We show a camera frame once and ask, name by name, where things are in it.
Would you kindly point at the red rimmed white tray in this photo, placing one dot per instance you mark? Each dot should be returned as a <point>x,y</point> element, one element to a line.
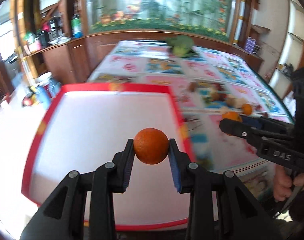
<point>86,125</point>

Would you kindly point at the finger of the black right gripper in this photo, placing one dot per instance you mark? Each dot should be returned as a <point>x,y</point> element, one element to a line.
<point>240,130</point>
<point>254,121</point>

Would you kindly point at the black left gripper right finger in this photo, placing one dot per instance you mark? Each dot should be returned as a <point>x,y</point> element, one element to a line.
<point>221,206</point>

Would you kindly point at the grey blue thermos flask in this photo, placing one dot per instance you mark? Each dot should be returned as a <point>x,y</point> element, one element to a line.
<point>54,87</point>

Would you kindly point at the wooden cabinet counter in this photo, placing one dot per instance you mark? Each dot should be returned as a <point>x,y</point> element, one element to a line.
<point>74,61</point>

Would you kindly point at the purple bottles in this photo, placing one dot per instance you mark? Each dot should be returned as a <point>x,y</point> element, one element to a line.
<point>250,45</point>

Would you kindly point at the right hand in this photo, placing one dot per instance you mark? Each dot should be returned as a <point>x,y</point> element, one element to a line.
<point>282,184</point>

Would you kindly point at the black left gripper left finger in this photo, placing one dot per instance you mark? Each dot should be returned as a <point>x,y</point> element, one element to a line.
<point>61,216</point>

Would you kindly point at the green soda bottle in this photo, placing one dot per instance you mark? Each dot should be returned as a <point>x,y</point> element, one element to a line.
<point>76,26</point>

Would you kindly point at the brown longan fruit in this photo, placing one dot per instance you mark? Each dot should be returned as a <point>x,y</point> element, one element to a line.
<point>192,86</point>

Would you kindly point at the colourful fruit print tablecloth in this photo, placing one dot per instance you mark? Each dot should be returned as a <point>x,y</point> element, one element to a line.
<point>219,75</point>

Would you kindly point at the decorative floral glass screen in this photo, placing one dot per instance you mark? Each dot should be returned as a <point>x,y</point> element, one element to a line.
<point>210,18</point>

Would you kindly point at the green leafy vegetable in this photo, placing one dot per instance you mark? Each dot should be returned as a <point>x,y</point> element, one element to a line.
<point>181,46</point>

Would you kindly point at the small orange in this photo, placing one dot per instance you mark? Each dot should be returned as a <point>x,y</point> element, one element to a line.
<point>232,116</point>

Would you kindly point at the beige ginger chunk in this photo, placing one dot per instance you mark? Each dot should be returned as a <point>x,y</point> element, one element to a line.
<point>235,102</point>

